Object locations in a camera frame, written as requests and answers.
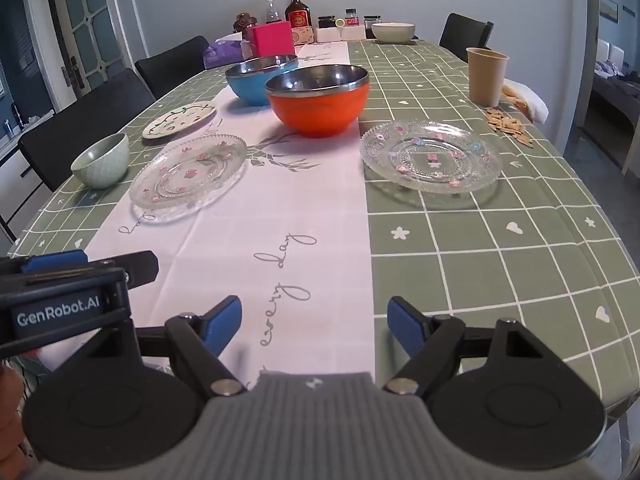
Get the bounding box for white cabinet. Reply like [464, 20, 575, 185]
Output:
[0, 110, 57, 241]

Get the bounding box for glass plate pink blue flowers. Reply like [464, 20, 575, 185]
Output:
[360, 119, 503, 195]

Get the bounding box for black chair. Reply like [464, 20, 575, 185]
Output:
[18, 67, 157, 194]
[439, 13, 495, 51]
[135, 36, 211, 100]

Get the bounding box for white ceramic bowl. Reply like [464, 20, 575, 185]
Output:
[371, 22, 416, 44]

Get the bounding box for metal door handle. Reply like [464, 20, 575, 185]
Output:
[61, 55, 86, 89]

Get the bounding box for blue steel-lined bowl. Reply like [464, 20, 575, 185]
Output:
[224, 54, 299, 107]

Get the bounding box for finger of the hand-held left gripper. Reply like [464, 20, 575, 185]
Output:
[21, 249, 90, 276]
[88, 251, 160, 288]

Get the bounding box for brown liquor bottle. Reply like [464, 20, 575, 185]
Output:
[285, 0, 313, 29]

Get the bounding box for small green ceramic bowl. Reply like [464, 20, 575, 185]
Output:
[70, 133, 130, 190]

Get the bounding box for white plastic snack bag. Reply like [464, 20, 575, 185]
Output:
[500, 79, 550, 124]

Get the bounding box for brown paper cup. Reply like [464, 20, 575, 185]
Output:
[466, 47, 510, 108]

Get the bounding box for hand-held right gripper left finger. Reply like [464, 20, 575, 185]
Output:
[131, 295, 246, 399]

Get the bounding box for pink box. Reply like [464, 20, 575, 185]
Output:
[243, 22, 296, 58]

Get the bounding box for white painted fruit plate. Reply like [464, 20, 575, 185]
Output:
[142, 102, 216, 140]

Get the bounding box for person's left hand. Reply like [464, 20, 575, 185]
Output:
[0, 356, 32, 480]

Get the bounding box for orange steel-lined bowl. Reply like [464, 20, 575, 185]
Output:
[265, 64, 372, 139]

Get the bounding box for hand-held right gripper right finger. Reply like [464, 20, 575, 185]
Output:
[382, 296, 546, 396]

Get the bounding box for white glass-panel door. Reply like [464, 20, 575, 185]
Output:
[47, 0, 151, 111]

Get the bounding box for white storage box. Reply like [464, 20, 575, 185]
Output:
[315, 25, 374, 43]

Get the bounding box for purple tissue pack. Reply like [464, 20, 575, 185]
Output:
[202, 39, 253, 69]

